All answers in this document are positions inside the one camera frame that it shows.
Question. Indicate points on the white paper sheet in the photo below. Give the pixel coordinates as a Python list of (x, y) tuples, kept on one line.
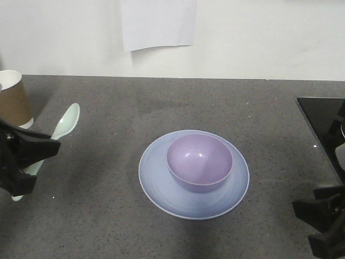
[(147, 24)]

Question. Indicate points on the brown paper cup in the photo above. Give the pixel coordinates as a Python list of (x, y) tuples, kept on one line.
[(15, 105)]

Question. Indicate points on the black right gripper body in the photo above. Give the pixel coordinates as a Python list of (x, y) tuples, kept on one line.
[(330, 193)]

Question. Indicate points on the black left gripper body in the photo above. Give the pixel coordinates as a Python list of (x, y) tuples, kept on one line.
[(5, 145)]

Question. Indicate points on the purple plastic bowl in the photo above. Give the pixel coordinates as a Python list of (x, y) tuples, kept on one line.
[(199, 162)]

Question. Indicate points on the black induction cooktop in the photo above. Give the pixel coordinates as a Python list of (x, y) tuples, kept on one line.
[(326, 118)]

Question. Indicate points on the mint green plastic spoon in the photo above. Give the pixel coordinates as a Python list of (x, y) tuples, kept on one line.
[(65, 125)]

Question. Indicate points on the light blue plate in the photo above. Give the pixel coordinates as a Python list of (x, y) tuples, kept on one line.
[(164, 192)]

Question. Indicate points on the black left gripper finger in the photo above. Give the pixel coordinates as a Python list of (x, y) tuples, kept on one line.
[(15, 181), (29, 147)]

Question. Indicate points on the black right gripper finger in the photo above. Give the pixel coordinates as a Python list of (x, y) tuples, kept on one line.
[(320, 214), (330, 244)]

